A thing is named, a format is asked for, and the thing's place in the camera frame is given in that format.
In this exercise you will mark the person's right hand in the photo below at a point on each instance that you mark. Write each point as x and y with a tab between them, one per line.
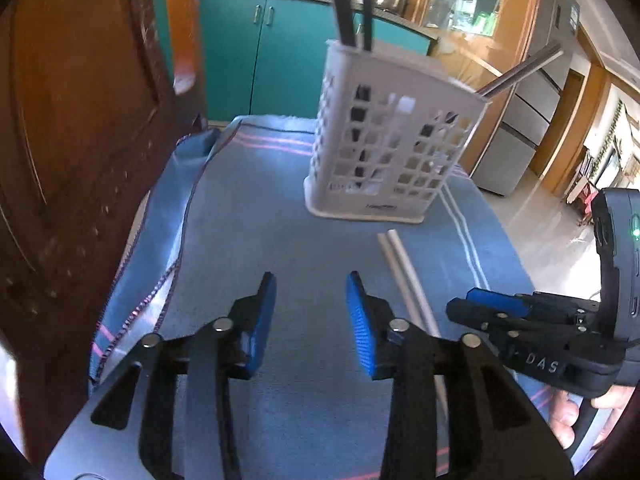
565	420

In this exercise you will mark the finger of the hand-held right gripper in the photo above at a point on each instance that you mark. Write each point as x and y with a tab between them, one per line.
480	317
500	300

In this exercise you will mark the clothes drying rack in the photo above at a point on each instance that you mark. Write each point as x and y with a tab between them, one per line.
592	185

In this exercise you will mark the blue striped cloth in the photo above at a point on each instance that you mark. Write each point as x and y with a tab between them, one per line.
280	220

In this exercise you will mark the carved wooden chair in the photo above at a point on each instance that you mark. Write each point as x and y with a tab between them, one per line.
75	135

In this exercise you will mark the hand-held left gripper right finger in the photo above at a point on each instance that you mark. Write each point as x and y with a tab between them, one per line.
362	330

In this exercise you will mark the wooden framed glass door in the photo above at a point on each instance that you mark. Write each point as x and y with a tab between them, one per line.
465	15

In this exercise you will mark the metal chopstick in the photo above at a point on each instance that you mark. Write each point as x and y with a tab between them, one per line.
520	71

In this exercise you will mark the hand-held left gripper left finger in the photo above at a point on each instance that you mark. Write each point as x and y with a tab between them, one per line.
262	320

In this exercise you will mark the silver refrigerator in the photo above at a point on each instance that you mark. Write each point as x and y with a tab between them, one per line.
530	110

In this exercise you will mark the white plastic utensil basket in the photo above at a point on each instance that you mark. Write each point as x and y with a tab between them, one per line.
390	160

